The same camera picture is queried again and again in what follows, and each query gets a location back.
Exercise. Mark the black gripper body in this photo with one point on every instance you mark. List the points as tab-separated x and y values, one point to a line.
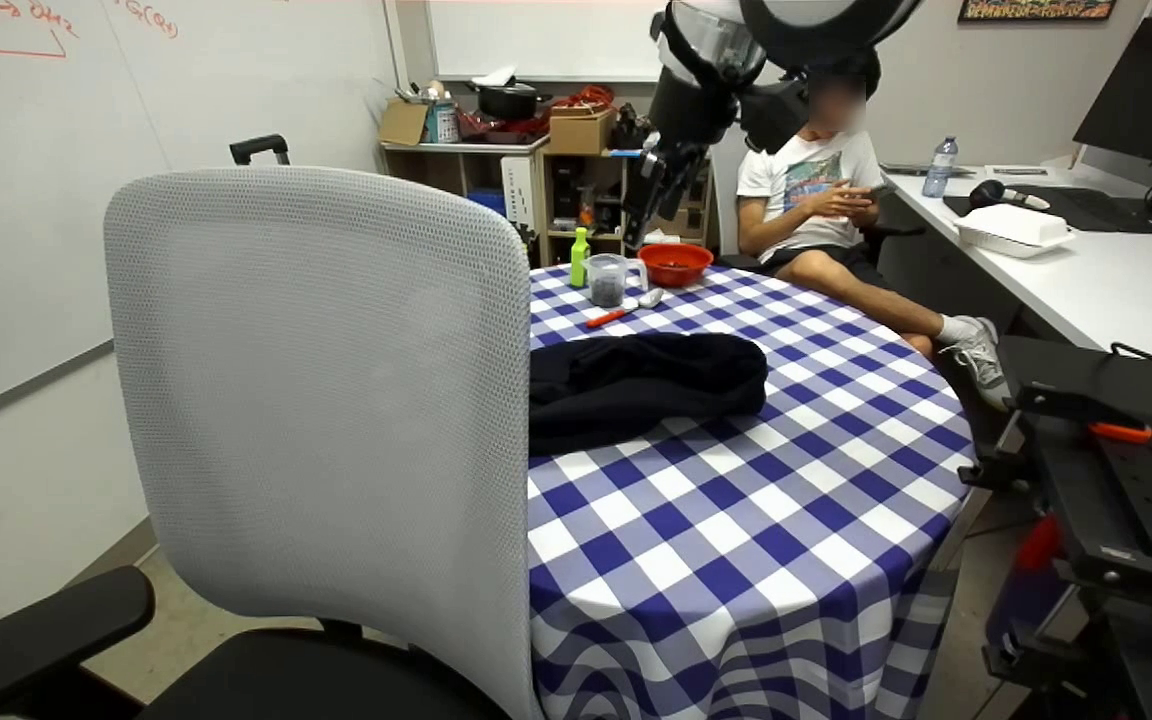
695	109

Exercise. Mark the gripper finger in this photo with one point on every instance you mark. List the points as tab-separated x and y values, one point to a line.
648	192
685	175

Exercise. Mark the black cloth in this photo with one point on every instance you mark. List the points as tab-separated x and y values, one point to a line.
656	385

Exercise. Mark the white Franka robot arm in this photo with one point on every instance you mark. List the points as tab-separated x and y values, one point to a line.
719	32

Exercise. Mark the black office chair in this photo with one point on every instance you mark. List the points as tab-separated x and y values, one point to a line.
890	255

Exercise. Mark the grey office chair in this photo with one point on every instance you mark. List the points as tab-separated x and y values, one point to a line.
336	400

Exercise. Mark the black chair seat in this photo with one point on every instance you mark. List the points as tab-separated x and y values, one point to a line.
297	682

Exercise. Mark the black chair armrest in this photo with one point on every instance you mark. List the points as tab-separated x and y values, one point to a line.
41	634

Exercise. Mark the red bowl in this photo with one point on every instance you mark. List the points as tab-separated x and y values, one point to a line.
675	261

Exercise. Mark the brown cardboard box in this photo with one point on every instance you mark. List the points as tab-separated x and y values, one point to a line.
582	128

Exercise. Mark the wooden storage shelf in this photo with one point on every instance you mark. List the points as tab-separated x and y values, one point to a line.
560	157

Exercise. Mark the small green bottle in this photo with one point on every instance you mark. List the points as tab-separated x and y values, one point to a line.
582	261

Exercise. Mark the clear plastic cup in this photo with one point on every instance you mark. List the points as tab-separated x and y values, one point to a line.
606	281

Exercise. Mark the seated person in white t-shirt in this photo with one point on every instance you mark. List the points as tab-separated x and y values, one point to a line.
788	184

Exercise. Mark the red marker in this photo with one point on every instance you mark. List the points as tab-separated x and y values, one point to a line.
602	318

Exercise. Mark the black pot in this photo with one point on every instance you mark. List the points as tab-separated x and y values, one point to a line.
511	98

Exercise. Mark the clear plastic container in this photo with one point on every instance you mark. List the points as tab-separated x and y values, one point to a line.
438	113

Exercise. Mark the clear water bottle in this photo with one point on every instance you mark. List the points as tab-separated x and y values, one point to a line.
941	166

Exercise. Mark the open cardboard box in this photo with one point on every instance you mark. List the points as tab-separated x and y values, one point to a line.
400	126

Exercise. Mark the blue white checkered tablecloth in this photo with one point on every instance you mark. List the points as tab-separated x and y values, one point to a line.
738	533

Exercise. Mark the black suitcase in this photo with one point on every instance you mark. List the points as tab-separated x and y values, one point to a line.
258	145

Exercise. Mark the black keyboard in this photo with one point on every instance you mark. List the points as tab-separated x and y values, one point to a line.
1096	206

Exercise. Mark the white desk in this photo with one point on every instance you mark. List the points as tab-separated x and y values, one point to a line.
1111	285

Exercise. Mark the black robot cart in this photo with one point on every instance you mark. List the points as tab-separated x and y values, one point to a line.
1137	522

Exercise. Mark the framed wall picture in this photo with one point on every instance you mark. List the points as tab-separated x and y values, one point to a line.
1039	10

